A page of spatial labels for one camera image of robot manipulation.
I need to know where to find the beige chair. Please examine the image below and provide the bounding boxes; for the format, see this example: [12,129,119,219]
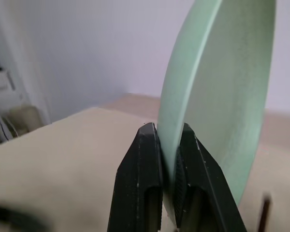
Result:
[4,104,44,138]

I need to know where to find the green plate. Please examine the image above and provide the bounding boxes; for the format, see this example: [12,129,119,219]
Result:
[157,0,277,218]

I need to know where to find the dark wooden rack post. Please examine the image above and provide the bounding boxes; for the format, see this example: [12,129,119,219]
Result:
[259,192,273,232]

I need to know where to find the white cabinet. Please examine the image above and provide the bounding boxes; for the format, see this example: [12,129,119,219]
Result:
[0,14,51,143]

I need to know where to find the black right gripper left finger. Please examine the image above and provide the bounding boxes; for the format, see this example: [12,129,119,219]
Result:
[106,122,164,232]

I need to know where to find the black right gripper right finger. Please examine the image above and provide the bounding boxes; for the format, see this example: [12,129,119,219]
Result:
[173,122,247,232]

